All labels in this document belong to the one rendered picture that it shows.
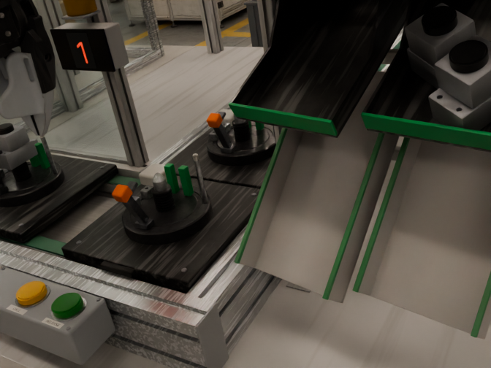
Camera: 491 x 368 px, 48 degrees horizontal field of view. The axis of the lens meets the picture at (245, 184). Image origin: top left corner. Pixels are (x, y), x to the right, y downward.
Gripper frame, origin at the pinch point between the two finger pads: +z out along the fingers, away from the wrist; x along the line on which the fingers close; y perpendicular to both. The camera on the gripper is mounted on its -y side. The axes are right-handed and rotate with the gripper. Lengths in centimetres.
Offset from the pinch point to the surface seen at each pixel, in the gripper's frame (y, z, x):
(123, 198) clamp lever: -10.9, 17.2, -4.1
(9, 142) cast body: -18.8, 15.9, -36.7
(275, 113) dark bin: -11.2, 2.5, 21.3
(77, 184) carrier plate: -23.6, 26.2, -29.2
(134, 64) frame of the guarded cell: -107, 35, -86
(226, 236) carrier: -18.2, 26.2, 6.6
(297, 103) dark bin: -14.9, 2.9, 22.0
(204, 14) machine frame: -127, 23, -67
